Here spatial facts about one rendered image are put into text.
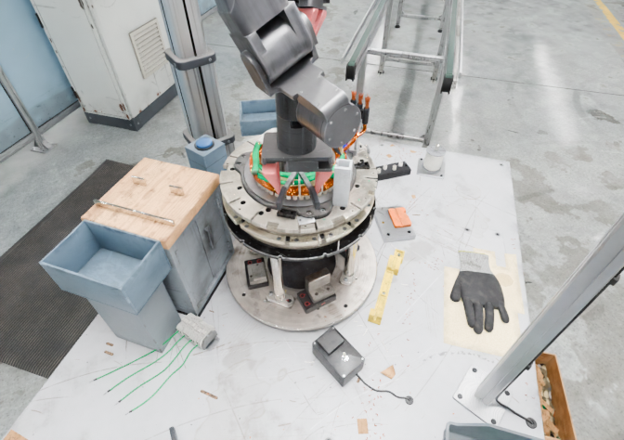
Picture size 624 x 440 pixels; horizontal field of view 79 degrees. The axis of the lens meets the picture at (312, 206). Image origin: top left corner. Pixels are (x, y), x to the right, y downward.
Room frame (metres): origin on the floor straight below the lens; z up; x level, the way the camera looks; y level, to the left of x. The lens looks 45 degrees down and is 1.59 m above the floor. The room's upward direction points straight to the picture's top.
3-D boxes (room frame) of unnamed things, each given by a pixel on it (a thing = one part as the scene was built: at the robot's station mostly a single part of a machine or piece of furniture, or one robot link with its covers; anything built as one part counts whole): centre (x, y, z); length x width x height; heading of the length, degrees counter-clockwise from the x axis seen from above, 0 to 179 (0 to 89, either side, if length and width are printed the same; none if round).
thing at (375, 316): (0.53, -0.19, 0.80); 0.22 x 0.04 x 0.03; 157
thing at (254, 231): (0.47, 0.09, 1.05); 0.09 x 0.04 x 0.01; 76
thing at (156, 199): (0.56, 0.32, 1.05); 0.20 x 0.19 x 0.02; 161
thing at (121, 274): (0.41, 0.37, 0.92); 0.17 x 0.11 x 0.28; 71
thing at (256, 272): (0.54, 0.13, 0.83); 0.05 x 0.04 x 0.02; 14
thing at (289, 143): (0.46, 0.02, 1.28); 0.10 x 0.07 x 0.07; 92
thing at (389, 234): (0.73, -0.23, 0.79); 0.12 x 0.09 x 0.02; 9
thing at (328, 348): (0.34, -0.05, 0.81); 0.10 x 0.06 x 0.06; 41
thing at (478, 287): (0.51, -0.41, 0.79); 0.24 x 0.13 x 0.02; 164
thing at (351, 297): (0.60, 0.03, 0.80); 0.39 x 0.39 x 0.01
